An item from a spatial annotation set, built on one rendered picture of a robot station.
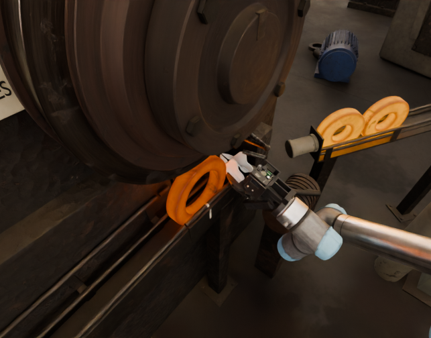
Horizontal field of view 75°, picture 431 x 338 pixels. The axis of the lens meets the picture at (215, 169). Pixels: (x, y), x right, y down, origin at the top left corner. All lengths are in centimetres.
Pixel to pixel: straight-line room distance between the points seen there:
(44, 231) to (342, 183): 160
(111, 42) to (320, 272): 134
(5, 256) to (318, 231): 61
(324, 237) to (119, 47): 58
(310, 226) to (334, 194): 108
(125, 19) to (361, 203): 164
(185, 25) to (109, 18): 7
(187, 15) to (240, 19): 9
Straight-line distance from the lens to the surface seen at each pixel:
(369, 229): 79
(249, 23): 35
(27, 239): 56
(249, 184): 70
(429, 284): 158
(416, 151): 230
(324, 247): 71
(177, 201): 61
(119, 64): 31
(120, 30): 30
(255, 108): 47
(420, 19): 313
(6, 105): 46
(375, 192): 188
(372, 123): 104
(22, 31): 30
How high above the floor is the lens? 129
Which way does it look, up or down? 47 degrees down
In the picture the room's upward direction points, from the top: straight up
